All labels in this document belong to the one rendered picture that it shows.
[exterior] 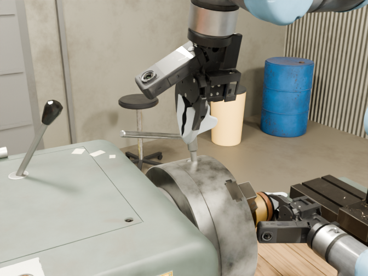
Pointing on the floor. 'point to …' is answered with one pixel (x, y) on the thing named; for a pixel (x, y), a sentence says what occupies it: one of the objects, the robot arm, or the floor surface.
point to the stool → (135, 100)
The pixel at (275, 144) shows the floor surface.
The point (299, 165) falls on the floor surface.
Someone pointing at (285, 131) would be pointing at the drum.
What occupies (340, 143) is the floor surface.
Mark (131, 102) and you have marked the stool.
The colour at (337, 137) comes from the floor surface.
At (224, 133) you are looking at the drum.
